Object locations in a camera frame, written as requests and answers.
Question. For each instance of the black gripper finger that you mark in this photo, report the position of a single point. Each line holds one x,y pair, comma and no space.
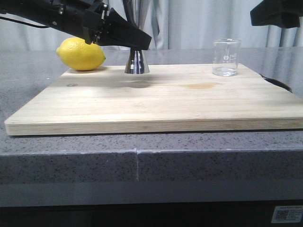
280,13

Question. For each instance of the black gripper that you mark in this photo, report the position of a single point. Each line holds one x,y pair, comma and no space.
110,29

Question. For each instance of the steel double jigger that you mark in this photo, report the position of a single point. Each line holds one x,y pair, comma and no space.
136,13

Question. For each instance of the clear glass beaker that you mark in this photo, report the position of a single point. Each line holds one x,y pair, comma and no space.
226,57

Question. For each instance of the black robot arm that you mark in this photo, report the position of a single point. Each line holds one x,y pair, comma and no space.
62,15

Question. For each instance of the yellow lemon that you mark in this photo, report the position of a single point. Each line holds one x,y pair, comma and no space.
78,55

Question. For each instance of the grey curtain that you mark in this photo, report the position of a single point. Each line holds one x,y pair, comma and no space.
172,24

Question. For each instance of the wooden cutting board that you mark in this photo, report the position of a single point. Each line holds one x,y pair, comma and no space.
182,97

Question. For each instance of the white QR label sticker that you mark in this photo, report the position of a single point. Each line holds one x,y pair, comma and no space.
287,214

